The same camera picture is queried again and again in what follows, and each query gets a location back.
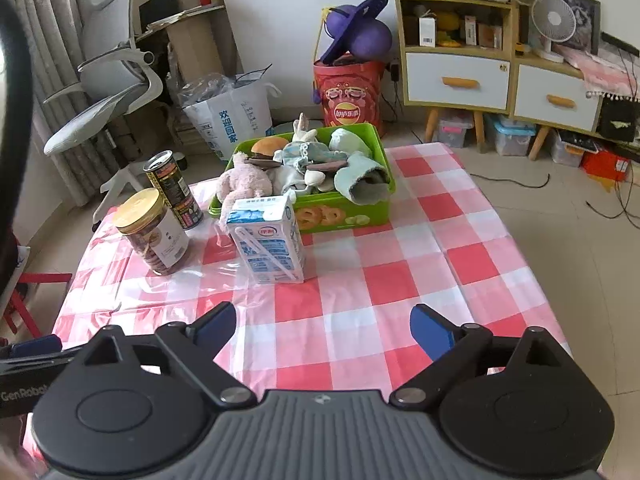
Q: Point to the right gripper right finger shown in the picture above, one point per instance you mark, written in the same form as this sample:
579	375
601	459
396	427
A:
454	351

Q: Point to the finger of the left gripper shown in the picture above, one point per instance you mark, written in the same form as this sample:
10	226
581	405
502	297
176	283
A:
35	347

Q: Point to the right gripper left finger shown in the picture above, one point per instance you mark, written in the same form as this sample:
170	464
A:
192	348

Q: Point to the pink plush towel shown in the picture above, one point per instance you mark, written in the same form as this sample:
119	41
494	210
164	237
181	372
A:
242	181

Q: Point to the green grey cloth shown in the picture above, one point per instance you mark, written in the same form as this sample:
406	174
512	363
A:
363	181

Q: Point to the plush hamburger toy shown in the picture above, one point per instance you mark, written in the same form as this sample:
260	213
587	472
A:
262	152

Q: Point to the beige bunny doll blue dress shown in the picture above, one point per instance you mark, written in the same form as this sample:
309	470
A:
306	165

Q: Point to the red white checkered tablecloth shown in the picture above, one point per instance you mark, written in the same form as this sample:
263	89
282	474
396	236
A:
346	325

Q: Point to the gold lid cookie jar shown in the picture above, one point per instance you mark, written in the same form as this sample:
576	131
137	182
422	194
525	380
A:
152	230

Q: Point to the white blue milk carton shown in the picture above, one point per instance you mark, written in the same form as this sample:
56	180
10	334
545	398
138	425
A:
267	236

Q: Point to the black yellow tin can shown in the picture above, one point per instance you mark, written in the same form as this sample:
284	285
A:
165	175

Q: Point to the green plastic bin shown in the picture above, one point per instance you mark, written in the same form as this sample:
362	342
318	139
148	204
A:
330	211

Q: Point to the clear pink storage box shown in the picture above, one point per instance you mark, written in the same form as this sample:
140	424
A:
452	127

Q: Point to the clear blue storage box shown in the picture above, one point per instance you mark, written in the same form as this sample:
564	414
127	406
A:
509	138

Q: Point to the red box on floor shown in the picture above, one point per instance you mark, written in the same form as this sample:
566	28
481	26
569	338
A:
605	165

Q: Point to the white office chair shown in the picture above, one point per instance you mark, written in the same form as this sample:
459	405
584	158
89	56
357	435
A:
116	75

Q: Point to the red snack bucket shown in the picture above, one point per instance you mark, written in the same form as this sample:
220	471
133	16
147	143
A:
349	91

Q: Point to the wooden white drawer cabinet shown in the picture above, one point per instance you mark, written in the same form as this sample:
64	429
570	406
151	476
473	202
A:
478	55

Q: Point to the wooden desk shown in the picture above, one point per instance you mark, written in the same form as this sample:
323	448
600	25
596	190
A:
195	36

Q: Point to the white desk fan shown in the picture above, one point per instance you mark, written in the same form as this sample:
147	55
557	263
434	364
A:
555	23

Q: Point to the black picture frame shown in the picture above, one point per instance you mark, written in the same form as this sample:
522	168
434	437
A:
587	14

